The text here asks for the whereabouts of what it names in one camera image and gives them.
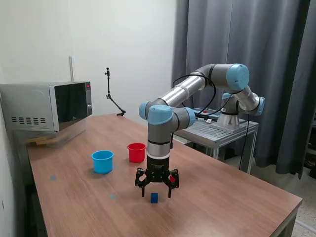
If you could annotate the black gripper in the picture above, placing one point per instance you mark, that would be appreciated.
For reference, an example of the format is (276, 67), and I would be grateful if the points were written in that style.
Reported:
(158, 168)

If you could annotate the blue cube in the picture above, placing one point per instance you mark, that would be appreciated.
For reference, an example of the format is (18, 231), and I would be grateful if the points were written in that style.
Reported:
(154, 198)

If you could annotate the silver blue UR5e robot arm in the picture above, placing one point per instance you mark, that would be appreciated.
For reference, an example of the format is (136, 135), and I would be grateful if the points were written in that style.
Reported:
(177, 93)

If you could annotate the red cube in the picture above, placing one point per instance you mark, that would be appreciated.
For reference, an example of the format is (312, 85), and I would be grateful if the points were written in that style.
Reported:
(172, 178)

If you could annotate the red plastic cup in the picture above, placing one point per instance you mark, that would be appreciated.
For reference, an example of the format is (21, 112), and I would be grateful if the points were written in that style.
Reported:
(136, 155)

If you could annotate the blue plastic cup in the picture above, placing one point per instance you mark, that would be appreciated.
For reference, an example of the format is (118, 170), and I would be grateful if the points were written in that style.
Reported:
(102, 164)

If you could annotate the grey metal robot stand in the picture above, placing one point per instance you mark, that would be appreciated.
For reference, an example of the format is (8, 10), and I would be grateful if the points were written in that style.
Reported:
(217, 133)

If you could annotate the blue teach pendant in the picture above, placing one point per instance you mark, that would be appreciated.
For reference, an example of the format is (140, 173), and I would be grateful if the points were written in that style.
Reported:
(212, 114)

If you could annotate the wooden blocks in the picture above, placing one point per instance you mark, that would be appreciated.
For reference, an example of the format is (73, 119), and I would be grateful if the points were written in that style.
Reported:
(42, 141)

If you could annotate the white pole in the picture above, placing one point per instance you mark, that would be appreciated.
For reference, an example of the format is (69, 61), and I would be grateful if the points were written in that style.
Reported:
(71, 69)

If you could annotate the silver microwave oven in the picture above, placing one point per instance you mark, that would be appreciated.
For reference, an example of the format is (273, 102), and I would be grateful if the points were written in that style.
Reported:
(29, 103)

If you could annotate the grey curtain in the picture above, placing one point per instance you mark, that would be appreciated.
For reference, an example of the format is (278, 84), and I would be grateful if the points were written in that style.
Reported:
(284, 49)

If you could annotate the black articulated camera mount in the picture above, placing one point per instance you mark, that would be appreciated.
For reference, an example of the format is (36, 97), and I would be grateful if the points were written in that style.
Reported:
(121, 113)

